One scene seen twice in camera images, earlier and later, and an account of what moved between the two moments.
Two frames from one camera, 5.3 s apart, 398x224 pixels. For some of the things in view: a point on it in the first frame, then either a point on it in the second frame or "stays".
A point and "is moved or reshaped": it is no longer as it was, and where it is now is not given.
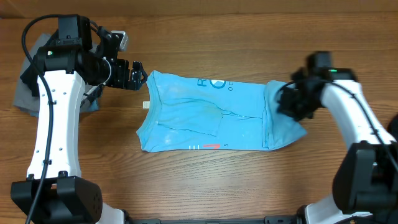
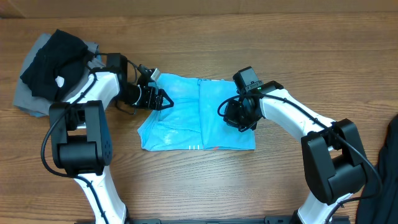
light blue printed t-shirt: x=185 y=112 is moved or reshaped
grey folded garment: x=24 y=101 stays
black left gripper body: x=114 y=74 -> x=138 y=96
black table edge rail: x=268 y=219 stays
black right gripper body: x=303 y=102 -> x=240 y=116
